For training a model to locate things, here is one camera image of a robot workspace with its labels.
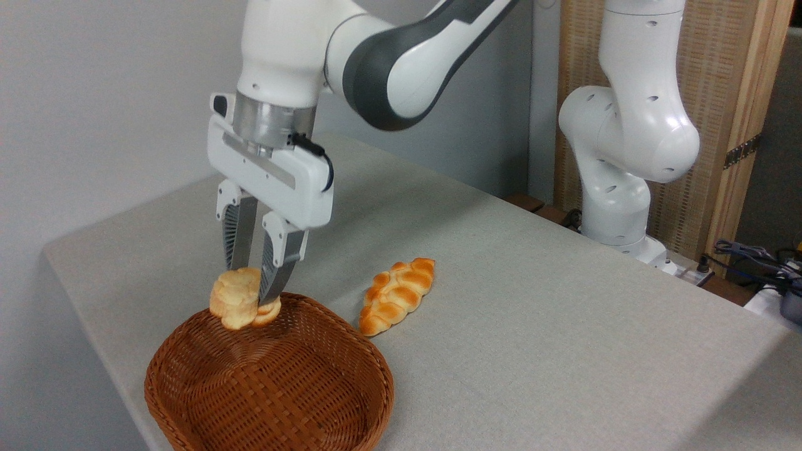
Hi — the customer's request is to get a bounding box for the round pale bread roll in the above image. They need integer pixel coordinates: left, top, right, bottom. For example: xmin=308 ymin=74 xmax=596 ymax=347
xmin=209 ymin=267 xmax=283 ymax=331

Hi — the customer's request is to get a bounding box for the brown wicker basket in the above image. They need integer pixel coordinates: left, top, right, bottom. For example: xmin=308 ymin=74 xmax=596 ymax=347
xmin=143 ymin=291 xmax=396 ymax=451

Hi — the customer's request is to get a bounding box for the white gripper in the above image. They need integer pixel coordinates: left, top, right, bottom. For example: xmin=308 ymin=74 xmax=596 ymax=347
xmin=207 ymin=93 xmax=335 ymax=308

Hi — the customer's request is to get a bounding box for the blue-grey cable bundle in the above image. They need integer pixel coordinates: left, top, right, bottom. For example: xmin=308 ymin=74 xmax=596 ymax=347
xmin=713 ymin=239 xmax=802 ymax=296

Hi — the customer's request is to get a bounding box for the braided golden bread loaf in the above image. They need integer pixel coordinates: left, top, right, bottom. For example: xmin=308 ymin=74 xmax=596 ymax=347
xmin=358 ymin=257 xmax=437 ymax=338

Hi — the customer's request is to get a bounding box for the wooden slatted screen panel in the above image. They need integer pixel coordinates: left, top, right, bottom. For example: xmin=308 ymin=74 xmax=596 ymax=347
xmin=554 ymin=0 xmax=796 ymax=277

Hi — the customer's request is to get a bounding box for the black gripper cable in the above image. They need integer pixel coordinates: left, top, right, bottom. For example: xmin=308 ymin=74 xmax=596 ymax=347
xmin=289 ymin=132 xmax=335 ymax=192

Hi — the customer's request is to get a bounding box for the metal hinge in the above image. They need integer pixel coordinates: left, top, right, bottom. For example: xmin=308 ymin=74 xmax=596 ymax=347
xmin=723 ymin=133 xmax=763 ymax=170

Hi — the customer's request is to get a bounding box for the grey tablecloth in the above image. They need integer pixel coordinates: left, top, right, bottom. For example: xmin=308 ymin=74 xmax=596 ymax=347
xmin=43 ymin=132 xmax=802 ymax=451

